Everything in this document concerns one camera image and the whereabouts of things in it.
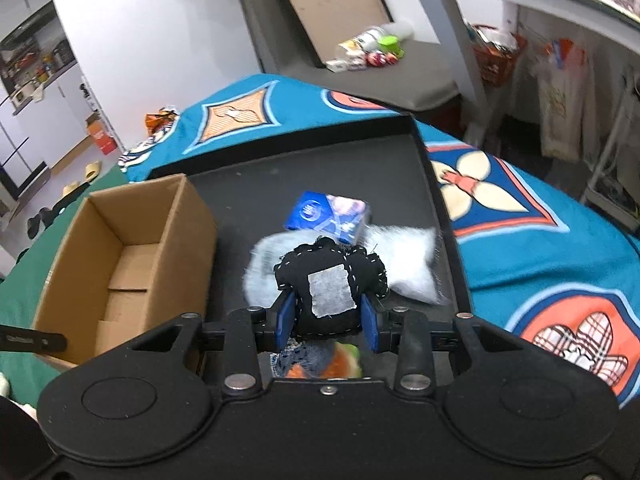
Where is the black stitched patch plush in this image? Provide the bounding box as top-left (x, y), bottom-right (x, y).
top-left (273, 236), bottom-right (388, 339)

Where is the green cloth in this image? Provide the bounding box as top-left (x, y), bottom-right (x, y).
top-left (0, 166), bottom-right (127, 406)

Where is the grey fluffy plush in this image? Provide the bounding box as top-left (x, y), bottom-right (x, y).
top-left (243, 226), bottom-right (446, 308)

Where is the blue tissue pack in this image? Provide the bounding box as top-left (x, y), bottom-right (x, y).
top-left (284, 191), bottom-right (370, 245)

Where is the large black shallow tray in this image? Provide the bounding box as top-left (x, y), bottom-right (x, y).
top-left (150, 115), bottom-right (471, 352)

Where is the black slipper pair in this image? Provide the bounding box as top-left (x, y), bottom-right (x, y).
top-left (26, 207), bottom-right (58, 240)

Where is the open brown cardboard box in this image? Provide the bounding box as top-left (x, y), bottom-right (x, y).
top-left (32, 174), bottom-right (217, 372)

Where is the yellow slipper left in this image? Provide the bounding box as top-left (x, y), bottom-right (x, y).
top-left (62, 181), bottom-right (80, 197)

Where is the yellow slipper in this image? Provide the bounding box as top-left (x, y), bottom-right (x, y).
top-left (62, 181), bottom-right (80, 197)
top-left (85, 160), bottom-right (102, 182)

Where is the blue patterned blanket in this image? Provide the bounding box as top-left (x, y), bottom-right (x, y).
top-left (119, 74), bottom-right (639, 404)

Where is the yellow slipper right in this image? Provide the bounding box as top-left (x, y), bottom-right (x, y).
top-left (85, 160), bottom-right (102, 182)

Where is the orange carton on floor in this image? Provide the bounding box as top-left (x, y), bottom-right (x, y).
top-left (86, 112), bottom-right (117, 155)

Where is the orange bag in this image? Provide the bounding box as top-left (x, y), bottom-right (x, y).
top-left (144, 107), bottom-right (179, 136)

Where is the white small box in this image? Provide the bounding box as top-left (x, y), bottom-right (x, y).
top-left (326, 60), bottom-right (349, 74)

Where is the red round toy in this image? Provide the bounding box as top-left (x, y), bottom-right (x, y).
top-left (366, 51), bottom-right (399, 68)

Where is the white bottle on bench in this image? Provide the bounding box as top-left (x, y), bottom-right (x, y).
top-left (334, 21), bottom-right (414, 58)

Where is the green lidded jar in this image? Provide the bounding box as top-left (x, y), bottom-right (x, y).
top-left (378, 35), bottom-right (405, 58)

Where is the red basket under desk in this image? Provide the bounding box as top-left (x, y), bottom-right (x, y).
top-left (468, 25), bottom-right (527, 88)

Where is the grey desk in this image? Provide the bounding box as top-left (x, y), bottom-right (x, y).
top-left (406, 0), bottom-right (640, 146)

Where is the black lid leaning on wall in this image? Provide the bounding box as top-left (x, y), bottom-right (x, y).
top-left (259, 0), bottom-right (396, 68)

